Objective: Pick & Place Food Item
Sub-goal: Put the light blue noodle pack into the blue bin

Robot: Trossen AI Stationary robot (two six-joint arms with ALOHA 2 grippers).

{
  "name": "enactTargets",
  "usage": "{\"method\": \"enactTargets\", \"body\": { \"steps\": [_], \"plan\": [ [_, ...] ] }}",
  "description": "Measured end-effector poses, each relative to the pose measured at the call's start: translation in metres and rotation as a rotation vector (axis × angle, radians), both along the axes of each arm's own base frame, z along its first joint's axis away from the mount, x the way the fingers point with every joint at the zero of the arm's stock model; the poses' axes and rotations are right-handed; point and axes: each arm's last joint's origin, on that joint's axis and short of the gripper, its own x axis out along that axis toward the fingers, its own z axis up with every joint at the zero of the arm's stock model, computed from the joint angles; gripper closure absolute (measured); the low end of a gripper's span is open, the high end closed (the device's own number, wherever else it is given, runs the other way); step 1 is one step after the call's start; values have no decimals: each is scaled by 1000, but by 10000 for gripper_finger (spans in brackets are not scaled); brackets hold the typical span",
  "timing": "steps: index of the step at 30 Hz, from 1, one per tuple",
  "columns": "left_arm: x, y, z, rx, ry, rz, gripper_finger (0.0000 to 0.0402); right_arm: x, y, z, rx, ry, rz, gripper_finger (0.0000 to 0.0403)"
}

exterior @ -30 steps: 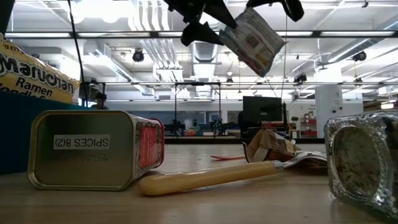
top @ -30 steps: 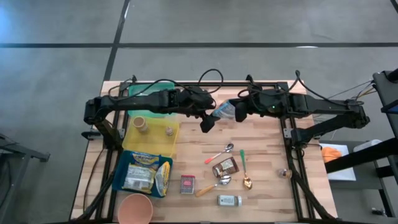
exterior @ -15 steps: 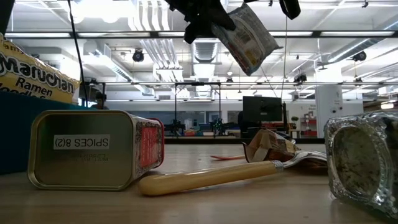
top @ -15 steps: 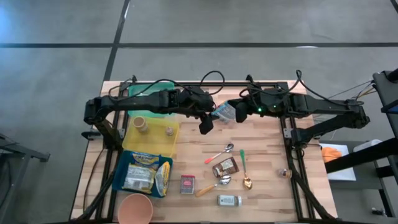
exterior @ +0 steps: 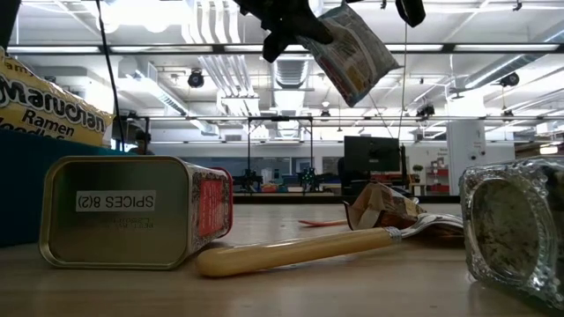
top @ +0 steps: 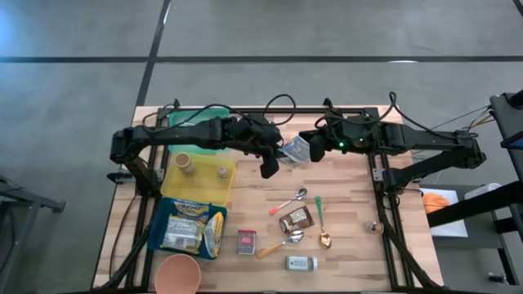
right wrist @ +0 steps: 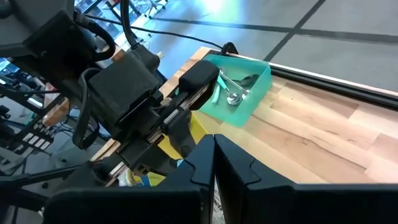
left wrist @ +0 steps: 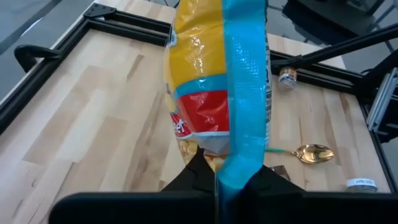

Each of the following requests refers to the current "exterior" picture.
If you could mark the grey ceiling air vent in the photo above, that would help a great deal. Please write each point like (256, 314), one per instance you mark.
(284, 72)

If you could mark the black ceiling track light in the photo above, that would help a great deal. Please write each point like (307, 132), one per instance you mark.
(196, 78)
(425, 110)
(509, 79)

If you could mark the yellow Maruchan ramen packet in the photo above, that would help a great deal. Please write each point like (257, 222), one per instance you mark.
(44, 110)

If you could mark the black overhead frame beam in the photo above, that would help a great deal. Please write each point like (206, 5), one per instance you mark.
(449, 47)

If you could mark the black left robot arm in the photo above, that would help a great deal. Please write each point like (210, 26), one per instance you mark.
(6, 17)

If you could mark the brown seasoning mix packet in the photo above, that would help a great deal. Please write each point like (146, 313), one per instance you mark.
(379, 204)

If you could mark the red spice box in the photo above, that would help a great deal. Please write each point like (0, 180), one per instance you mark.
(123, 211)

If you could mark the blue grey ramen packet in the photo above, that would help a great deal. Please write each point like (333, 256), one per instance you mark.
(352, 57)

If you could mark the white pillar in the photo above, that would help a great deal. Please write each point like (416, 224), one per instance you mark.
(467, 154)

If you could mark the black table frame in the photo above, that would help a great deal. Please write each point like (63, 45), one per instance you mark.
(308, 199)

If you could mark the black computer monitor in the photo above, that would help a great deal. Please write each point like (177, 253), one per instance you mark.
(372, 154)

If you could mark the red storage shelf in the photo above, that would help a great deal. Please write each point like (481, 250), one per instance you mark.
(438, 176)

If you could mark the blue plastic bin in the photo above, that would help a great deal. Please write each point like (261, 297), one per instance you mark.
(22, 198)

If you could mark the person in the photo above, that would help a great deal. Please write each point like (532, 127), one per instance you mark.
(142, 141)

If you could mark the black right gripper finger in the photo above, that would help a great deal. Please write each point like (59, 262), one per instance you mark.
(410, 12)

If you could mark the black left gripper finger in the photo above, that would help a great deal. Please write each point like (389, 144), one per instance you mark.
(299, 28)

